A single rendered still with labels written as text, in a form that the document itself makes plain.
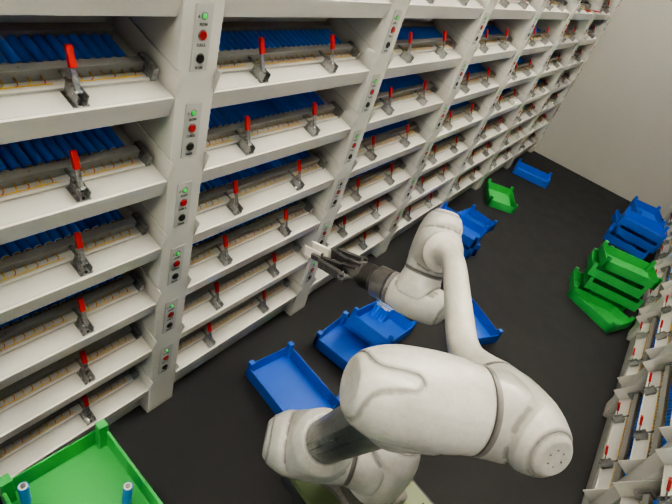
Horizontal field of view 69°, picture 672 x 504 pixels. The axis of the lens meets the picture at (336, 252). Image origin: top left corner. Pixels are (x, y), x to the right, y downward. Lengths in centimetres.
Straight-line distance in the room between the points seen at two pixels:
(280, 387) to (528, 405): 124
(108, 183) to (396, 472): 91
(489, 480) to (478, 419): 129
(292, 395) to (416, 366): 120
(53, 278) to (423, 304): 82
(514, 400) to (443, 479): 118
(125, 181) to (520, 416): 84
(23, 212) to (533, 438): 88
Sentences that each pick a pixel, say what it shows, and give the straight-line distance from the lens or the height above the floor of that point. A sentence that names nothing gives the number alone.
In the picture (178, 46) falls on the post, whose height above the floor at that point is 117.
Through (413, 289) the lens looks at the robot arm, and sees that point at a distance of 123.
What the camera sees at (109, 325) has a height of 51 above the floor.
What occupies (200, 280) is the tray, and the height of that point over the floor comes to 51.
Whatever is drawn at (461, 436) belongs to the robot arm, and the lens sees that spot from 70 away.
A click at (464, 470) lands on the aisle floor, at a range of 195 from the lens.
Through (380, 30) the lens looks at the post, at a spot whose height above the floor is 118.
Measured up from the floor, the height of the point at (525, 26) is 118.
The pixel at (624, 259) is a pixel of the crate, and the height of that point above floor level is 25.
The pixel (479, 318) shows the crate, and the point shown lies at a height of 1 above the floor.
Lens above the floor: 148
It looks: 36 degrees down
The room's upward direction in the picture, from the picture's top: 20 degrees clockwise
